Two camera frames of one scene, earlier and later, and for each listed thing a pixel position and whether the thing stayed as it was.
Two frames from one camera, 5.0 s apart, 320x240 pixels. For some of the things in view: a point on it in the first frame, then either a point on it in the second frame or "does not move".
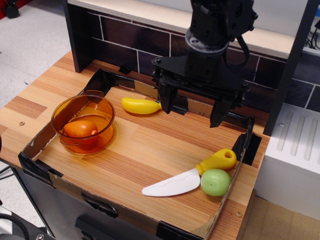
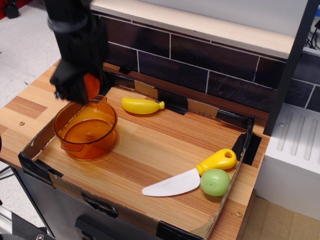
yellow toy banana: (140, 106) does not move
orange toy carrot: (80, 128) → (92, 84)
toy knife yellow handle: (222, 159) does not move
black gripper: (205, 72) → (78, 66)
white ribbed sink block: (290, 175) does not move
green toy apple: (215, 182) does not move
